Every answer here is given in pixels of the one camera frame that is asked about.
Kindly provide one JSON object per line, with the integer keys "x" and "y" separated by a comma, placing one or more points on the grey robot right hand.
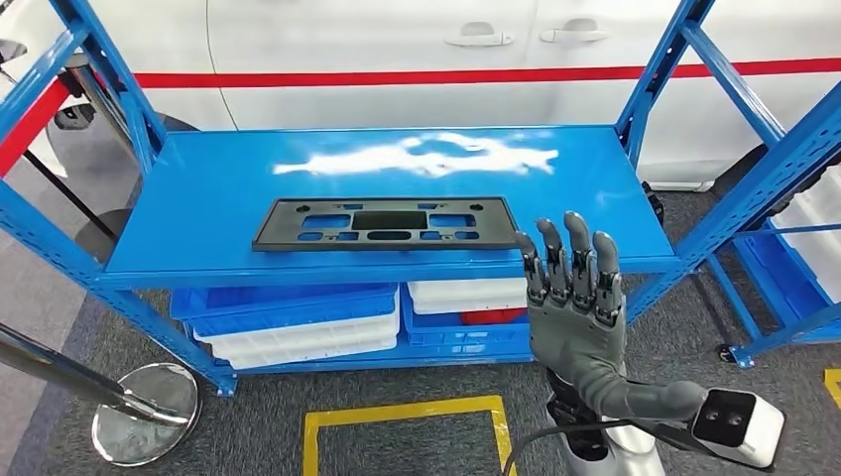
{"x": 578, "y": 341}

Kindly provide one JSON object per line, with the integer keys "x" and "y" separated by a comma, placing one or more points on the black plastic plate frame part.
{"x": 387, "y": 220}

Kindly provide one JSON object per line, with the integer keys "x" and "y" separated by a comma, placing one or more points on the blue metal shelf rack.
{"x": 197, "y": 197}
{"x": 788, "y": 335}

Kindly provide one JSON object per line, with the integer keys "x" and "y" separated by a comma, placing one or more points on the red item in crate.
{"x": 493, "y": 317}

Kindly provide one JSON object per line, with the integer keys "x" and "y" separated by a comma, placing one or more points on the black ribbed block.
{"x": 652, "y": 203}

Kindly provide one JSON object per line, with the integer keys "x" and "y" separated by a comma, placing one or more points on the white car with red stripe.
{"x": 394, "y": 98}

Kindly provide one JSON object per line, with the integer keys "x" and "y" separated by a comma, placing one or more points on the thin black pole stand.
{"x": 98, "y": 230}

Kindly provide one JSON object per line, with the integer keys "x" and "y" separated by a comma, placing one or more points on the red barrier belt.
{"x": 33, "y": 121}

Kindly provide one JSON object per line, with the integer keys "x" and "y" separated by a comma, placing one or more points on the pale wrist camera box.
{"x": 755, "y": 427}

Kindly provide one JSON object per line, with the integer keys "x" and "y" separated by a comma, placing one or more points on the chrome stanchion post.
{"x": 105, "y": 105}
{"x": 151, "y": 414}

